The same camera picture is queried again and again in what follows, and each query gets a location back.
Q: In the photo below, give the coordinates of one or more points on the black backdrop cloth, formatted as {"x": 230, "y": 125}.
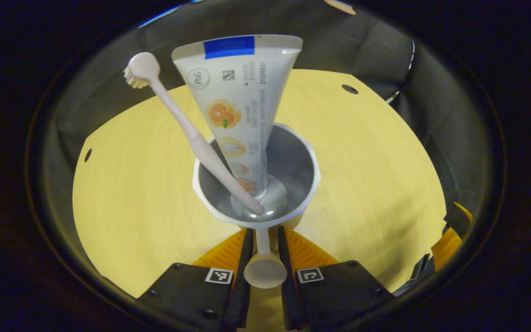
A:
{"x": 362, "y": 46}

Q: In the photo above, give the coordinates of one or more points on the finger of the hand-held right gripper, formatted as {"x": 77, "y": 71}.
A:
{"x": 445, "y": 249}
{"x": 459, "y": 219}

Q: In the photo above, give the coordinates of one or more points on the light wooden desktop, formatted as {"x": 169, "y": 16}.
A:
{"x": 132, "y": 207}

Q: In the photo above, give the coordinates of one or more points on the white toothpaste tube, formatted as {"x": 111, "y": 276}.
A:
{"x": 242, "y": 83}

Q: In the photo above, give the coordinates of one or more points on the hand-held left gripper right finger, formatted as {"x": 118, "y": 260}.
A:
{"x": 291, "y": 304}

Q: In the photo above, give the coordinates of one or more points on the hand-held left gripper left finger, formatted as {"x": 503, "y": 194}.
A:
{"x": 240, "y": 304}

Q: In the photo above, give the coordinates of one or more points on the pale pink toothbrush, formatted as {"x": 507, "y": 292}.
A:
{"x": 178, "y": 115}

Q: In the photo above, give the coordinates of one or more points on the white cup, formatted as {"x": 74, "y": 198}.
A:
{"x": 293, "y": 166}

